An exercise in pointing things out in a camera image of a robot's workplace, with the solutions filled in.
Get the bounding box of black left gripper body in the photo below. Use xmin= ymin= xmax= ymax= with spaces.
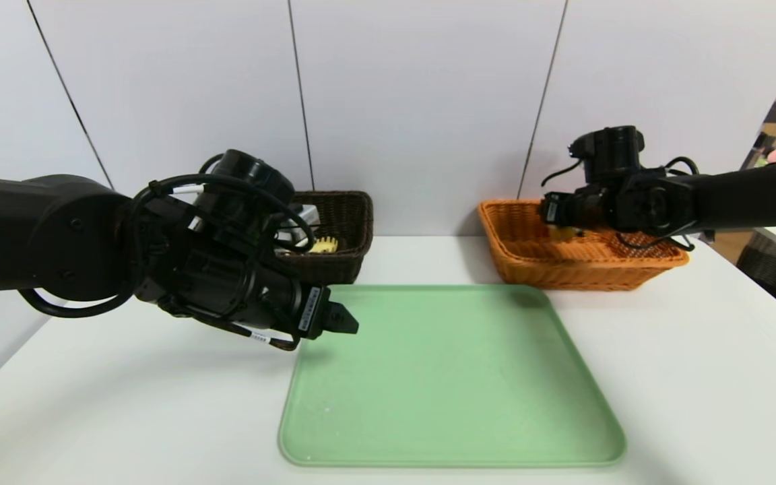
xmin=251 ymin=263 xmax=331 ymax=341

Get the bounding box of dark brown wicker basket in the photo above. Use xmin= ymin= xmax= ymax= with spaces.
xmin=273 ymin=191 xmax=374 ymax=285

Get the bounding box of orange wicker basket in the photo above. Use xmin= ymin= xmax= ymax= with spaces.
xmin=477 ymin=199 xmax=690 ymax=292

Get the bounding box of light green plastic tray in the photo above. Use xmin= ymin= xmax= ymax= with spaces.
xmin=279 ymin=284 xmax=626 ymax=467

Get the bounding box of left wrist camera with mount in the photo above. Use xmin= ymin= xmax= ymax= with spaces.
xmin=273 ymin=204 xmax=323 ymax=249

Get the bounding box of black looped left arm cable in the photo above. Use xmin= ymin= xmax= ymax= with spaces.
xmin=18 ymin=286 xmax=141 ymax=319

